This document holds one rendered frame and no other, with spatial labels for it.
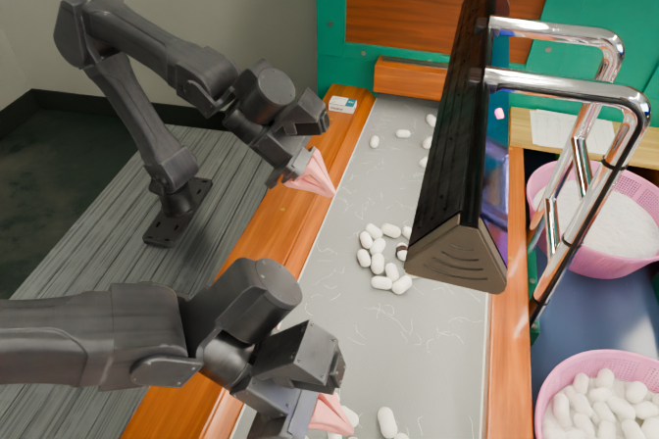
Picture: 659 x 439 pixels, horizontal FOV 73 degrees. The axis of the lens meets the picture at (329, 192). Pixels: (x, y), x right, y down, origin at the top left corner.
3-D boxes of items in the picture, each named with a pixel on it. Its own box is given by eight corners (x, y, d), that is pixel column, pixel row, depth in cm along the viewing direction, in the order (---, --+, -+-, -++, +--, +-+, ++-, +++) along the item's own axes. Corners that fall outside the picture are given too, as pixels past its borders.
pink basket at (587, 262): (590, 317, 76) (614, 282, 70) (485, 216, 94) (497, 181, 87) (691, 263, 84) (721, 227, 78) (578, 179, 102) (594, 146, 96)
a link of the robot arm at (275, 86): (309, 87, 64) (251, 20, 62) (275, 116, 58) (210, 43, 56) (270, 123, 72) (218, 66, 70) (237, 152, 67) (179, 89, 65)
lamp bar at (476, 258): (401, 275, 37) (412, 214, 32) (461, 9, 81) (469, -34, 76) (501, 299, 35) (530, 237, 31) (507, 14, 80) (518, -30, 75)
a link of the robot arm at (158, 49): (246, 61, 66) (91, -31, 71) (206, 87, 61) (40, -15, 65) (238, 121, 76) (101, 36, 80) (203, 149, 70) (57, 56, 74)
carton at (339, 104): (329, 110, 107) (329, 103, 106) (332, 102, 110) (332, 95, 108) (352, 114, 106) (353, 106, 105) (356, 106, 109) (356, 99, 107)
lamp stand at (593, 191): (414, 317, 76) (470, 74, 46) (429, 232, 90) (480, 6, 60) (532, 347, 72) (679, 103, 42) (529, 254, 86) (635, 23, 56)
